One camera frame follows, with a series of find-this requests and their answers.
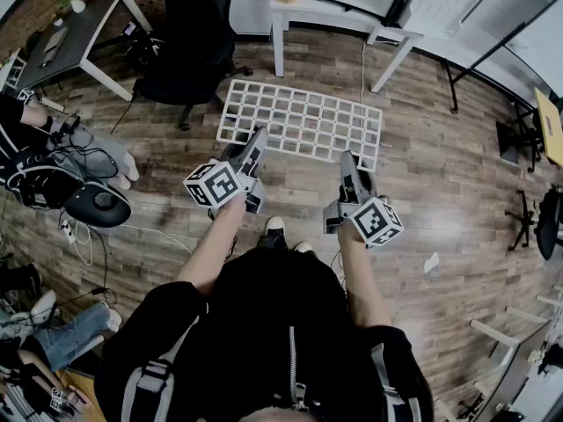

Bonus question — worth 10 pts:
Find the black swivel chair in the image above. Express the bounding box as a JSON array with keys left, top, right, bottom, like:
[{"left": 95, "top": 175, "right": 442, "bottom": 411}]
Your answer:
[{"left": 504, "top": 186, "right": 563, "bottom": 262}]

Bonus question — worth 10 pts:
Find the person's black jacket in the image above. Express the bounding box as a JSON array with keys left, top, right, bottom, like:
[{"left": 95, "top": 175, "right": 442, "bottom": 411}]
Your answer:
[{"left": 94, "top": 246, "right": 436, "bottom": 422}]

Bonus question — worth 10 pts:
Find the yellow table with black legs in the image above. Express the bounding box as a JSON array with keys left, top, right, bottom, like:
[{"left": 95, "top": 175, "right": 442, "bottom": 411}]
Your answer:
[{"left": 495, "top": 86, "right": 563, "bottom": 173}]

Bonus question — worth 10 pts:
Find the black round stool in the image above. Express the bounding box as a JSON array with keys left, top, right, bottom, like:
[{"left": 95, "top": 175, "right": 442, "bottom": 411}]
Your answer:
[{"left": 64, "top": 181, "right": 133, "bottom": 229}]

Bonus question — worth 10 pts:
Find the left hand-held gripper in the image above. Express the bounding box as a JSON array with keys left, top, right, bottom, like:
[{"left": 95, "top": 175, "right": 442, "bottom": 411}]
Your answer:
[{"left": 182, "top": 126, "right": 269, "bottom": 215}]

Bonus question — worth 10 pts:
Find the black office chair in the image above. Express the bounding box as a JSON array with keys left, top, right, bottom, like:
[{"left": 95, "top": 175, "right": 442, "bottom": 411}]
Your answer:
[{"left": 134, "top": 0, "right": 254, "bottom": 131}]

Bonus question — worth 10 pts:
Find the person's right shoulder strap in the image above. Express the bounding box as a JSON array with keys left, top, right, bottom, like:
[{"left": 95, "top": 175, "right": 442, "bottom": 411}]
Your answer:
[{"left": 370, "top": 343, "right": 424, "bottom": 422}]

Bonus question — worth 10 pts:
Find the dark desk with white legs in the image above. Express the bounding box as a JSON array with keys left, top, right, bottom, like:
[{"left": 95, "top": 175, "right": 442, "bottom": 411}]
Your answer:
[{"left": 12, "top": 0, "right": 153, "bottom": 103}]

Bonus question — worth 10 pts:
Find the person's right forearm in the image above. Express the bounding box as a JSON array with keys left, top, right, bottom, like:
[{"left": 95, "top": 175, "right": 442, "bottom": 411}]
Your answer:
[{"left": 337, "top": 222, "right": 393, "bottom": 329}]

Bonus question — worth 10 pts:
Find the person's shoulder strap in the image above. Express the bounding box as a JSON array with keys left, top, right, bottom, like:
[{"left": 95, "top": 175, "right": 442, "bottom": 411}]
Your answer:
[
  {"left": 370, "top": 343, "right": 424, "bottom": 422},
  {"left": 121, "top": 358, "right": 177, "bottom": 422}
]

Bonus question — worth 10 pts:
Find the whiteboard with black stand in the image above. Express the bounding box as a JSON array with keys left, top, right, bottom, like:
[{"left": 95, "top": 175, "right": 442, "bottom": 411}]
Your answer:
[{"left": 443, "top": 0, "right": 563, "bottom": 114}]

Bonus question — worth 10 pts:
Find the white table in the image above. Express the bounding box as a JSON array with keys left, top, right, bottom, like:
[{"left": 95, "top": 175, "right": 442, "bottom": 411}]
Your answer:
[{"left": 269, "top": 0, "right": 424, "bottom": 94}]

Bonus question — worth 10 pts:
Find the person's left shoe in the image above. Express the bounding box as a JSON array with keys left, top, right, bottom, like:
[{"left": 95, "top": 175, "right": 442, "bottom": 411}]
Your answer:
[{"left": 266, "top": 216, "right": 288, "bottom": 251}]

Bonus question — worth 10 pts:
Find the person's left shoulder strap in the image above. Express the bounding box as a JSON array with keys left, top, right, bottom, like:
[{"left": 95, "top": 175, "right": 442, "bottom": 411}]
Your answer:
[{"left": 121, "top": 358, "right": 177, "bottom": 422}]

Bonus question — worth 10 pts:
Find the person's left forearm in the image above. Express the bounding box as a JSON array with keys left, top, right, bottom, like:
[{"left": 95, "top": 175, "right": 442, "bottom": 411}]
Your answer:
[{"left": 175, "top": 191, "right": 248, "bottom": 296}]

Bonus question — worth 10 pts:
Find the white grid tray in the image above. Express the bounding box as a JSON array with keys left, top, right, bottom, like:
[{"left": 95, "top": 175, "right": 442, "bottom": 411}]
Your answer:
[{"left": 216, "top": 78, "right": 384, "bottom": 173}]

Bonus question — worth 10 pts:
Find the grey laptop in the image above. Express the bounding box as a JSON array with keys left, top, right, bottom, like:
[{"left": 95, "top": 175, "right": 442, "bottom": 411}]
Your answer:
[{"left": 38, "top": 26, "right": 70, "bottom": 69}]

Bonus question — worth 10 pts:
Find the thin white cable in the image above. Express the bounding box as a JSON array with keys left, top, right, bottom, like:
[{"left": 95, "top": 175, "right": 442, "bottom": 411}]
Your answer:
[{"left": 69, "top": 221, "right": 194, "bottom": 267}]

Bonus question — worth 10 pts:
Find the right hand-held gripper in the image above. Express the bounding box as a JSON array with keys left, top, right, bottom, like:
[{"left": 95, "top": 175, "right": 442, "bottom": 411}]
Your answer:
[{"left": 323, "top": 149, "right": 405, "bottom": 249}]

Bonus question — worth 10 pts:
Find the white wooden rack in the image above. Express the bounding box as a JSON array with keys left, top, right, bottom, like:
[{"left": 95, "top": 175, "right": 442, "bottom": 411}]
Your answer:
[{"left": 470, "top": 286, "right": 563, "bottom": 422}]

